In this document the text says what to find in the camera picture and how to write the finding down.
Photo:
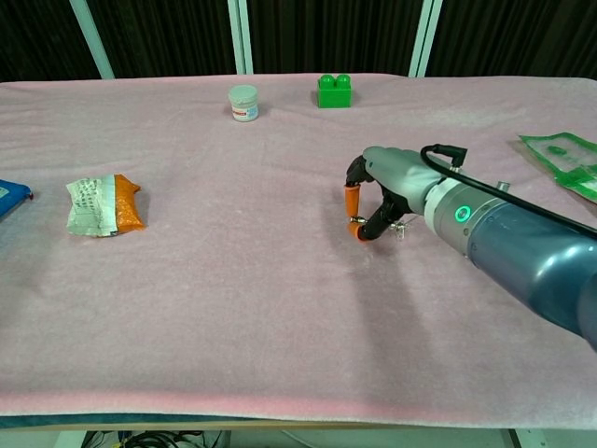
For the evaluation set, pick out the white aluminium frame post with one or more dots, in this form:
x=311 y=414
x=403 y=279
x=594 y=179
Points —
x=91 y=37
x=240 y=37
x=424 y=37

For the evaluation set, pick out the white orange snack packet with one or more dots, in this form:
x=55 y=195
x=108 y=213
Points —
x=93 y=205

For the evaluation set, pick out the blue snack bag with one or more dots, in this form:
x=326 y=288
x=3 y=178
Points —
x=9 y=196

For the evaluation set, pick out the pink table cloth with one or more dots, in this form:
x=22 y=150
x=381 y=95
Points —
x=233 y=280

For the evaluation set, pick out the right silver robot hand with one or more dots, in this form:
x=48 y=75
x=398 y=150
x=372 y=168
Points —
x=401 y=175

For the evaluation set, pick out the green building block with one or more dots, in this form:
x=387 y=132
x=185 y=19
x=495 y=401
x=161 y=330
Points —
x=335 y=93

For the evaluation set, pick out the small white jar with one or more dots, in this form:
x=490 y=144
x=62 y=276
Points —
x=243 y=105

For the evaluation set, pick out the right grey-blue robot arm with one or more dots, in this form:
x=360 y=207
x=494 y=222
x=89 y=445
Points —
x=522 y=242

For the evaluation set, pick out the silver metal chain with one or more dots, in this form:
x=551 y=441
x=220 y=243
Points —
x=358 y=218

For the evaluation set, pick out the green clear plastic package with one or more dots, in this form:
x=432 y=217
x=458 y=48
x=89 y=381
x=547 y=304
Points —
x=559 y=151

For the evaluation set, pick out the black pleated curtain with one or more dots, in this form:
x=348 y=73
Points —
x=326 y=32

